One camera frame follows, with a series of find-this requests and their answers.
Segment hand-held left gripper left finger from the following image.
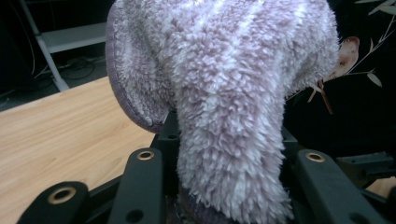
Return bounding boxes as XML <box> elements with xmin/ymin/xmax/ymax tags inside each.
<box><xmin>149</xmin><ymin>110</ymin><xmax>181</xmax><ymax>197</ymax></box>

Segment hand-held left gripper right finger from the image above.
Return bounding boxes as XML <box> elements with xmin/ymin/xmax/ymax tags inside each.
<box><xmin>279</xmin><ymin>125</ymin><xmax>302</xmax><ymax>188</ymax></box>

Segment purple striped fluffy towel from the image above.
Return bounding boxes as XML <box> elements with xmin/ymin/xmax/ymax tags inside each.
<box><xmin>105</xmin><ymin>0</ymin><xmax>341</xmax><ymax>224</ymax></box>

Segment black oval decorative plate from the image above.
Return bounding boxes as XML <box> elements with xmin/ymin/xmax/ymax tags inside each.
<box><xmin>284</xmin><ymin>0</ymin><xmax>396</xmax><ymax>157</ymax></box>

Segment white metal stand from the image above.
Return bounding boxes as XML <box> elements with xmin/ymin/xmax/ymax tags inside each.
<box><xmin>18</xmin><ymin>0</ymin><xmax>108</xmax><ymax>92</ymax></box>

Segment tangled black floor cables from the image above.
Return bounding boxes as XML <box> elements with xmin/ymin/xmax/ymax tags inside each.
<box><xmin>32</xmin><ymin>55</ymin><xmax>96</xmax><ymax>82</ymax></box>

